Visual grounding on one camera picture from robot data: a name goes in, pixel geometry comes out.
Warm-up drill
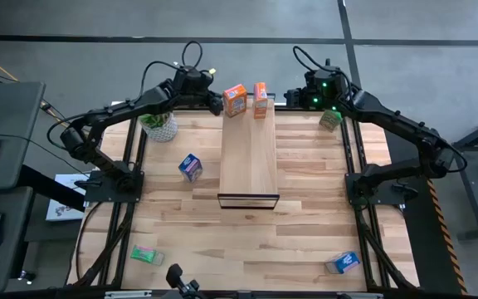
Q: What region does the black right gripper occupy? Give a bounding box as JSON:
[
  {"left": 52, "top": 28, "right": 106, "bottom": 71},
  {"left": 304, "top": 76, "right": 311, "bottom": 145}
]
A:
[{"left": 285, "top": 82, "right": 322, "bottom": 111}]

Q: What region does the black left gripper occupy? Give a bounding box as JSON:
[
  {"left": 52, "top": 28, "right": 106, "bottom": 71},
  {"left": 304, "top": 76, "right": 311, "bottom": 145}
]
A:
[{"left": 197, "top": 85, "right": 224, "bottom": 116}]

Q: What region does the orange cereal box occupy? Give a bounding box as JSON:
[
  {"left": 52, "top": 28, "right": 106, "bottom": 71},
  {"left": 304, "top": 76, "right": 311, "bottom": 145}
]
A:
[
  {"left": 252, "top": 81, "right": 269, "bottom": 120},
  {"left": 222, "top": 83, "right": 249, "bottom": 119}
]

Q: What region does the green cereal box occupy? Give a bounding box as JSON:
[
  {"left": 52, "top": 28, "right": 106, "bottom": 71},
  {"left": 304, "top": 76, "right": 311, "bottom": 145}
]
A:
[
  {"left": 129, "top": 243, "right": 166, "bottom": 267},
  {"left": 318, "top": 108, "right": 344, "bottom": 134}
]

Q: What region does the blue cereal box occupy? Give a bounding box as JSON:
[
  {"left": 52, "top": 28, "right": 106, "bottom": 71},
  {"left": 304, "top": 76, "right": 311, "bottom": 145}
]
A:
[
  {"left": 178, "top": 153, "right": 204, "bottom": 184},
  {"left": 324, "top": 250, "right": 362, "bottom": 276}
]

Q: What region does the succulent in white patterned pot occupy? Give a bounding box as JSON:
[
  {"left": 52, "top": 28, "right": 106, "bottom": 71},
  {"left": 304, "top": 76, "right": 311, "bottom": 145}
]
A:
[{"left": 138, "top": 110, "right": 179, "bottom": 144}]

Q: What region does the white printed flat box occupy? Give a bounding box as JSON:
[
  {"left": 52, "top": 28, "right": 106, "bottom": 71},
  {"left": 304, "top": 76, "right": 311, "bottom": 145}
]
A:
[{"left": 46, "top": 173, "right": 89, "bottom": 222}]

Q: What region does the black desk leg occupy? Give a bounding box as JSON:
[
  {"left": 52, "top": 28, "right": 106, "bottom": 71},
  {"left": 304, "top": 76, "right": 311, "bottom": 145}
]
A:
[{"left": 17, "top": 164, "right": 86, "bottom": 213}]

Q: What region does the black mat with hazard stripe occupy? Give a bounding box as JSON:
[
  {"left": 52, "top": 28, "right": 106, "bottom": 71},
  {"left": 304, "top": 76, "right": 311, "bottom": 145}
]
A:
[{"left": 382, "top": 120, "right": 468, "bottom": 296}]

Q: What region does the grey desk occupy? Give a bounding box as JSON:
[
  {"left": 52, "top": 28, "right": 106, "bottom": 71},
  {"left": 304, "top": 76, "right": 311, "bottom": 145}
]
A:
[{"left": 0, "top": 81, "right": 47, "bottom": 295}]

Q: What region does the small metal caster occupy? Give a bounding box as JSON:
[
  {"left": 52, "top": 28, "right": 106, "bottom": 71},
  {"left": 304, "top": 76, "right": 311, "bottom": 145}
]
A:
[{"left": 17, "top": 269, "right": 37, "bottom": 286}]

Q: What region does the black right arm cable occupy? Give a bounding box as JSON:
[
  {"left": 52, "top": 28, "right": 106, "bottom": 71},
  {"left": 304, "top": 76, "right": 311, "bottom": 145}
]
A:
[{"left": 291, "top": 45, "right": 331, "bottom": 78}]

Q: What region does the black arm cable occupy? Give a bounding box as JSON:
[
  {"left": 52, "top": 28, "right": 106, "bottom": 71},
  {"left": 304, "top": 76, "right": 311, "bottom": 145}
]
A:
[
  {"left": 291, "top": 45, "right": 331, "bottom": 78},
  {"left": 139, "top": 40, "right": 205, "bottom": 99}
]

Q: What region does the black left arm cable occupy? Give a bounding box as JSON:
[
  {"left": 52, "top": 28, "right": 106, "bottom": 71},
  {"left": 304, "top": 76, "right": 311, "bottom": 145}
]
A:
[{"left": 139, "top": 40, "right": 205, "bottom": 99}]

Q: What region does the wooden shelf with black frame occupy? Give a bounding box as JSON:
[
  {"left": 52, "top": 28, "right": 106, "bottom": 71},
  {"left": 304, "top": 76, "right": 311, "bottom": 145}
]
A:
[{"left": 217, "top": 91, "right": 280, "bottom": 210}]

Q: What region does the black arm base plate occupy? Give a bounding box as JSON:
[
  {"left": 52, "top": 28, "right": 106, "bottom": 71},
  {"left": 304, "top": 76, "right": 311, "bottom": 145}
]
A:
[
  {"left": 345, "top": 172, "right": 406, "bottom": 208},
  {"left": 84, "top": 169, "right": 144, "bottom": 204}
]

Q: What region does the black rounded handle device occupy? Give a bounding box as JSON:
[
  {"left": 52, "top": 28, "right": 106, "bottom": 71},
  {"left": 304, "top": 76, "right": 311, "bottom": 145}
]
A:
[{"left": 164, "top": 262, "right": 207, "bottom": 299}]

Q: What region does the silver metal bracket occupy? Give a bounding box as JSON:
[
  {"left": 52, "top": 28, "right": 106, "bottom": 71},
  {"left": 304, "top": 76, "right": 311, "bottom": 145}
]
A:
[
  {"left": 337, "top": 292, "right": 383, "bottom": 299},
  {"left": 105, "top": 290, "right": 153, "bottom": 299}
]

